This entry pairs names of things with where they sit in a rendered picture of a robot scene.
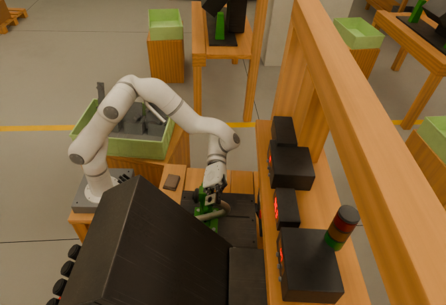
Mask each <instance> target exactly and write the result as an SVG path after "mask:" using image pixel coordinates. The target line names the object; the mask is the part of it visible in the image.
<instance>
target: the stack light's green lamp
mask: <svg viewBox="0 0 446 305"><path fill-rule="evenodd" d="M325 242H326V243H327V245H328V246H330V247H332V248H333V249H334V251H340V250H341V249H342V247H343V245H344V244H345V243H346V242H344V243H338V242H336V241H333V240H332V239H331V238H330V237H329V235H328V230H327V232H326V233H325Z"/></svg>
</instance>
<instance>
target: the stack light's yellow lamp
mask: <svg viewBox="0 0 446 305"><path fill-rule="evenodd" d="M351 233H352V232H351ZM351 233H343V232H341V231H339V230H338V229H337V228H336V227H335V226H334V224H333V220H332V222H331V224H330V226H329V228H328V235H329V237H330V238H331V239H332V240H333V241H336V242H338V243H344V242H345V241H347V239H348V238H349V236H350V234H351Z"/></svg>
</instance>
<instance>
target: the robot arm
mask: <svg viewBox="0 0 446 305"><path fill-rule="evenodd" d="M139 96H141V98H143V99H144V100H145V101H148V102H150V103H154V104H155V105H156V106H157V107H158V108H159V109H160V110H162V111H163V112H164V113H165V114H166V115H167V116H169V117H170V118H171V119H172V120H173V121H174V122H175V123H176V124H177V125H179V126H180V127H181V128H182V129H183V130H184V131H186V132H187V133H189V134H197V133H208V134H209V137H208V153H207V161H206V163H207V165H208V166H207V167H206V170H205V173H204V180H203V188H204V190H203V192H204V193H206V194H207V196H208V195H211V194H213V193H214V190H216V192H215V193H216V204H221V194H222V191H223V190H224V188H225V187H226V186H227V185H228V183H227V170H226V155H227V153H228V152H229V151H231V150H233V149H235V148H237V147H238V146H239V145H240V138H239V136H238V135H237V134H236V132H235V131H234V130H233V129H232V128H231V127H229V126H228V125H227V124H226V123H225V122H223V121H221V120H219V119H215V118H211V117H202V116H200V115H198V114H197V113H196V112H195V111H194V110H193V109H192V108H191V107H190V106H189V105H188V104H187V103H186V102H185V101H184V100H183V99H182V98H181V97H180V96H179V95H177V94H176V93H175V92H174V91H173V90H172V89H171V88H170V87H169V86H168V85H167V84H166V83H165V82H164V81H162V80H160V79H157V78H138V77H137V76H134V75H132V74H130V75H126V76H124V77H122V78H121V79H119V80H118V81H117V83H116V84H115V86H114V87H113V88H112V89H111V90H110V92H109V93H108V94H107V96H105V98H104V99H103V101H102V102H101V104H100V105H99V107H98V110H97V111H96V113H95V114H94V116H93V117H92V119H91V120H90V122H89V123H88V124H87V125H86V126H85V127H84V128H83V129H82V130H81V132H80V133H79V135H78V136H77V137H76V138H75V139H74V141H73V142H72V144H71V145H70V146H69V149H68V157H69V159H70V160H71V161H72V162H73V163H75V164H79V165H82V169H83V171H84V174H85V177H86V180H87V182H88V185H87V186H86V188H85V191H84V194H85V197H86V199H87V200H88V201H90V202H91V203H94V204H98V203H99V202H100V199H101V197H102V194H103V193H104V192H105V191H106V190H108V189H110V188H112V187H114V186H117V185H118V184H119V183H118V182H117V179H116V178H114V177H112V176H110V171H109V168H108V164H107V162H106V156H107V151H108V135H109V134H110V133H111V131H112V130H113V128H114V127H115V126H116V125H117V124H118V123H119V122H120V121H121V120H122V119H123V117H124V116H125V114H126V113H127V112H128V110H129V108H130V107H131V106H132V104H133V102H134V101H135V100H136V98H137V97H139ZM210 191H211V192H210Z"/></svg>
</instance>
